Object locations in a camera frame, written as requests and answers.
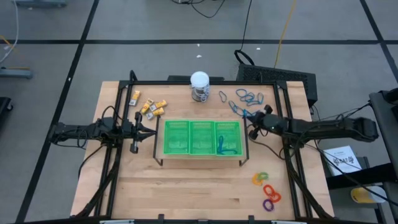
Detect black loose cable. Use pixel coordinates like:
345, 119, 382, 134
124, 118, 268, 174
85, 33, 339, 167
77, 143, 105, 180

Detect black metal table frame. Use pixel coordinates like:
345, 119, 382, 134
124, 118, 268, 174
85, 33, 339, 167
72, 70, 336, 222

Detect grey metal bar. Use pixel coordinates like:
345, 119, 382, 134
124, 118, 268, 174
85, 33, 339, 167
0, 67, 34, 79
14, 0, 68, 9

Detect wooden shelf riser black legs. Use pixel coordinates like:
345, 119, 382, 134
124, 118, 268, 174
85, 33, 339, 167
152, 114, 251, 167

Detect green slotted plastic basket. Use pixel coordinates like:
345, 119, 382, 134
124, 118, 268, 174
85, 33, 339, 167
214, 121, 244, 157
188, 120, 218, 156
162, 119, 191, 156

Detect black curved floor cable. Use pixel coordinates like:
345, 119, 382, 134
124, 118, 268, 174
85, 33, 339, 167
172, 0, 227, 19

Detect yellow floor cable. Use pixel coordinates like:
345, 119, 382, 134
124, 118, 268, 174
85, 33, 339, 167
272, 0, 299, 68

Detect black shelf beam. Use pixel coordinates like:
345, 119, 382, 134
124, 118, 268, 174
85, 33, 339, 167
325, 162, 398, 191

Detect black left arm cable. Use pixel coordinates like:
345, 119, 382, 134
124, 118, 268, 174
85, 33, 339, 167
101, 105, 123, 123

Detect white printed paper sheet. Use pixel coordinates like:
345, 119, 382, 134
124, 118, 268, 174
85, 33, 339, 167
322, 145, 364, 177

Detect yellow and white container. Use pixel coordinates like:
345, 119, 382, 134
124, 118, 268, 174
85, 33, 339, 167
350, 185, 389, 205

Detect yellow wrapped candies pile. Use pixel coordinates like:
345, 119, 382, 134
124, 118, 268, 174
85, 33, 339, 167
146, 107, 165, 121
139, 98, 155, 115

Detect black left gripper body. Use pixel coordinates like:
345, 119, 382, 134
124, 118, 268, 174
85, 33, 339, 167
120, 111, 144, 154

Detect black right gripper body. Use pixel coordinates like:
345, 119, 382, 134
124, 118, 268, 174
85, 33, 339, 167
248, 104, 290, 141

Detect black cart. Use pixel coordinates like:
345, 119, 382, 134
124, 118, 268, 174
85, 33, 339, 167
368, 88, 398, 187

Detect purple coil ring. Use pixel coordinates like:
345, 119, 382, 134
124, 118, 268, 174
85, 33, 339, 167
262, 198, 275, 213

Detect white floor cable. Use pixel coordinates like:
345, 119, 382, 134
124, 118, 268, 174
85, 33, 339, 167
0, 0, 20, 65

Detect thin black cable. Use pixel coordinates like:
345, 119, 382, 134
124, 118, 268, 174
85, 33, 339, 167
312, 101, 373, 123
313, 144, 398, 208

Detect white-lidded jar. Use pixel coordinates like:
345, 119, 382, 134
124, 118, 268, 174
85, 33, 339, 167
189, 70, 211, 103

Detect black looped floor cable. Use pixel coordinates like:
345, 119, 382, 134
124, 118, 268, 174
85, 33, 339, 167
233, 0, 256, 67

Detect black flat device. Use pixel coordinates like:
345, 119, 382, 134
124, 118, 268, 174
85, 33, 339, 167
167, 75, 225, 83

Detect black perforated computer case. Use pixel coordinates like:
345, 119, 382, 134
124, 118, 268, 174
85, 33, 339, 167
235, 63, 318, 109

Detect yellow staple box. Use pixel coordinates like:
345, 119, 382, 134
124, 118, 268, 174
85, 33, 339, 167
129, 90, 141, 107
149, 99, 169, 112

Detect black equipment piece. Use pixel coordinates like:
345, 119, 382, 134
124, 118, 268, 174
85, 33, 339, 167
0, 96, 14, 123

